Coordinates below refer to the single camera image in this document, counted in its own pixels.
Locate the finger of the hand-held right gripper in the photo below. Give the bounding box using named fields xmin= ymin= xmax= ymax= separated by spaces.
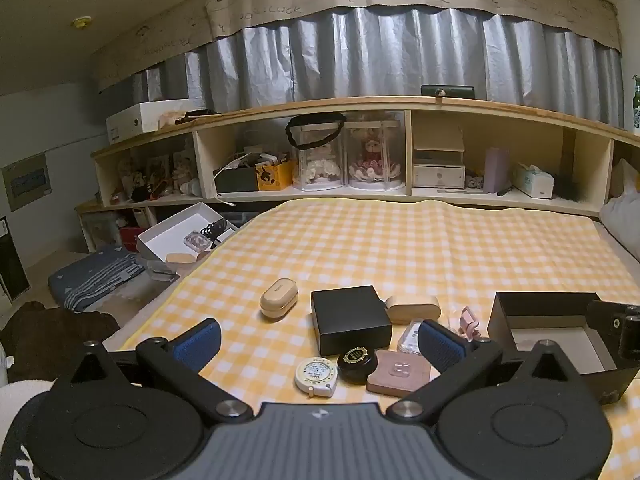
xmin=586 ymin=300 xmax=640 ymax=361

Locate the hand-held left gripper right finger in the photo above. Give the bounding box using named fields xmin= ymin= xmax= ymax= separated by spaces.
xmin=391 ymin=318 xmax=583 ymax=421

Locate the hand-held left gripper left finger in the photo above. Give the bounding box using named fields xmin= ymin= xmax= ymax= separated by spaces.
xmin=70 ymin=318 xmax=254 ymax=424

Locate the clear plastic case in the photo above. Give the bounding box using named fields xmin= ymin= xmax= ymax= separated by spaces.
xmin=397 ymin=319 xmax=426 ymax=356

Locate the pink eyelash curler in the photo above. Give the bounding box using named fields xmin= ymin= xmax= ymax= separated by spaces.
xmin=457 ymin=306 xmax=483 ymax=343

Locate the wood grain case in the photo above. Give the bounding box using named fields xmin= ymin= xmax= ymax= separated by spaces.
xmin=384 ymin=295 xmax=442 ymax=325

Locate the wooden coaster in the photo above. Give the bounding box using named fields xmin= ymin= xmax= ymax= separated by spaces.
xmin=366 ymin=350 xmax=432 ymax=395

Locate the black round jar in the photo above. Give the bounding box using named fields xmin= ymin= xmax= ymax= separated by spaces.
xmin=336 ymin=346 xmax=380 ymax=386

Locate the beige earbud case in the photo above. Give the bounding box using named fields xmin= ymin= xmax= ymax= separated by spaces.
xmin=259 ymin=278 xmax=300 ymax=320

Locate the small black box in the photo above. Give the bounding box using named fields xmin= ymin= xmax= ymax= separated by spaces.
xmin=311 ymin=285 xmax=393 ymax=356

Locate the white tape measure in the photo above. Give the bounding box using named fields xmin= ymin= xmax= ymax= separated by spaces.
xmin=294 ymin=356 xmax=338 ymax=398

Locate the beige bed mattress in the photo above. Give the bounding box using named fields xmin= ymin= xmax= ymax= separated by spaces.
xmin=592 ymin=220 xmax=640 ymax=281

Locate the grey pillow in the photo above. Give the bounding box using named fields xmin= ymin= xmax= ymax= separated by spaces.
xmin=599 ymin=195 xmax=640 ymax=236

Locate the yellow white checked cloth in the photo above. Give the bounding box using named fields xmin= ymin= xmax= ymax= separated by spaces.
xmin=102 ymin=197 xmax=640 ymax=480

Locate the white open box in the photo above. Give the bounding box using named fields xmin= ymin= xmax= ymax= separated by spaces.
xmin=136 ymin=202 xmax=240 ymax=263

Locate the folded blue grey blanket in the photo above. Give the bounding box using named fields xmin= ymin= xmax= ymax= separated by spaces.
xmin=48 ymin=246 xmax=147 ymax=312

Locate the red box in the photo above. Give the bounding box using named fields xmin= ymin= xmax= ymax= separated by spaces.
xmin=119 ymin=226 xmax=147 ymax=253

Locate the cream crumpled cloth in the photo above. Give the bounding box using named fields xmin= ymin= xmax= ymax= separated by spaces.
xmin=612 ymin=157 xmax=640 ymax=201

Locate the dark brown cloth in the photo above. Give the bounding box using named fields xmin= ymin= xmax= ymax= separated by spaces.
xmin=0 ymin=301 xmax=121 ymax=383

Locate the tissue pack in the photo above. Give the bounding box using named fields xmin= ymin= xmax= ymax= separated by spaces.
xmin=511 ymin=162 xmax=556 ymax=198

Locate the black storage box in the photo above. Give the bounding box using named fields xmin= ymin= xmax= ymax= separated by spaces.
xmin=213 ymin=165 xmax=260 ymax=194

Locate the white drawer box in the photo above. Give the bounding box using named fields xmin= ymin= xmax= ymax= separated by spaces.
xmin=412 ymin=127 xmax=467 ymax=190

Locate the purple box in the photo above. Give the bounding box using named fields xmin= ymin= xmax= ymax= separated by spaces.
xmin=484 ymin=147 xmax=511 ymax=194

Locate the yellow box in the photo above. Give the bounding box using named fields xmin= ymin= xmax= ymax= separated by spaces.
xmin=256 ymin=160 xmax=295 ymax=192

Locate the black white printed clothing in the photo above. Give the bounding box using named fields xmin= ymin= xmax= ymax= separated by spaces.
xmin=0 ymin=380 xmax=56 ymax=480

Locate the clear doll case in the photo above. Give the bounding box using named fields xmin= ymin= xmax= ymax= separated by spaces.
xmin=344 ymin=110 xmax=407 ymax=192

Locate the black framed board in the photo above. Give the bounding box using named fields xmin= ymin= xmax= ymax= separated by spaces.
xmin=0 ymin=217 xmax=31 ymax=303

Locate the white flat box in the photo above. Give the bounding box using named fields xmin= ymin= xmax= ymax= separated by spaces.
xmin=106 ymin=100 xmax=201 ymax=147

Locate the dark green case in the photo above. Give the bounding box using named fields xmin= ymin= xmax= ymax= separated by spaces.
xmin=421 ymin=85 xmax=476 ymax=101

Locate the wooden shelf unit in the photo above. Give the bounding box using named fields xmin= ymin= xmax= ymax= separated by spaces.
xmin=75 ymin=97 xmax=640 ymax=256

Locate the grey curtain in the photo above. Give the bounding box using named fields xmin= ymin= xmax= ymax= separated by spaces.
xmin=97 ymin=7 xmax=626 ymax=128

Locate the doll case with black handle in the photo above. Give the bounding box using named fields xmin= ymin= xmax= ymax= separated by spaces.
xmin=285 ymin=112 xmax=348 ymax=192

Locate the wall panel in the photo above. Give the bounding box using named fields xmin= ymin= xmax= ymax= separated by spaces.
xmin=1 ymin=154 xmax=52 ymax=212

